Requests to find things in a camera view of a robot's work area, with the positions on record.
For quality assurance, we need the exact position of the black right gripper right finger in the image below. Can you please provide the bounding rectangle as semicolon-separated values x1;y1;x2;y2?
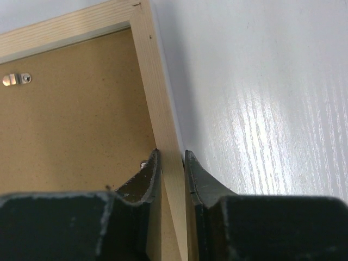
184;151;347;260

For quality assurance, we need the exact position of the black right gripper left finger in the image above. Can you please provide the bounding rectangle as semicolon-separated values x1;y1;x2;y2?
1;150;161;260

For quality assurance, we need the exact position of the brown cardboard backing board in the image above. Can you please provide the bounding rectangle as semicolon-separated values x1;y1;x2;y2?
0;26;175;261

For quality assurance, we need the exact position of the white wooden picture frame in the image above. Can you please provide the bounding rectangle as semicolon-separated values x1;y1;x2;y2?
1;1;188;260

